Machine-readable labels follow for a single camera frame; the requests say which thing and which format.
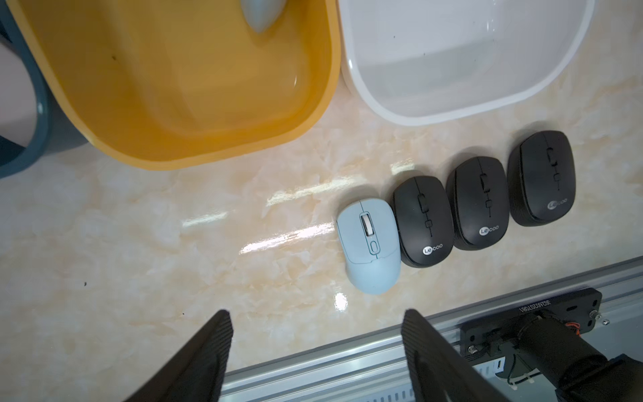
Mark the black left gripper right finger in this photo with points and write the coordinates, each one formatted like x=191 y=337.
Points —
x=437 y=371

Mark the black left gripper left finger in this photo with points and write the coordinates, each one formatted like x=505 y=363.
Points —
x=196 y=372

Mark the light blue mouse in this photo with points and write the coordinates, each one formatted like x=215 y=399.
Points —
x=262 y=14
x=369 y=237

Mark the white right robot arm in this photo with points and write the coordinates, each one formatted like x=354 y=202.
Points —
x=577 y=370

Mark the dark teal storage box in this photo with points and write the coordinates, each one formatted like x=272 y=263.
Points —
x=32 y=122

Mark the yellow storage box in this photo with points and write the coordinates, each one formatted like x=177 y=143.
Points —
x=165 y=85

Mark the white storage box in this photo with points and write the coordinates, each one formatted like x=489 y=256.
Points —
x=416 y=63

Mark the black mouse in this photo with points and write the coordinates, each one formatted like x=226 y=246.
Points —
x=541 y=178
x=479 y=201
x=425 y=225

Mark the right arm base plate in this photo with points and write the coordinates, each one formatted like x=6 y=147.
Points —
x=483 y=337

